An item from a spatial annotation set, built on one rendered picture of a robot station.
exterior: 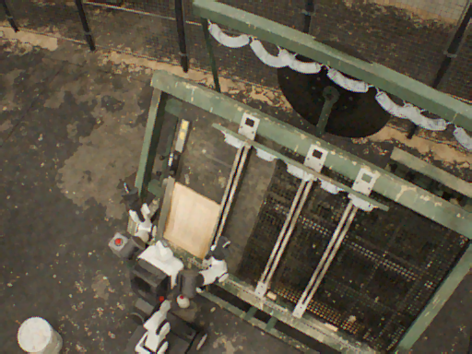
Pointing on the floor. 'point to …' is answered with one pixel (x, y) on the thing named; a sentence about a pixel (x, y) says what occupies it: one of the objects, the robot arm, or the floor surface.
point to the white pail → (39, 337)
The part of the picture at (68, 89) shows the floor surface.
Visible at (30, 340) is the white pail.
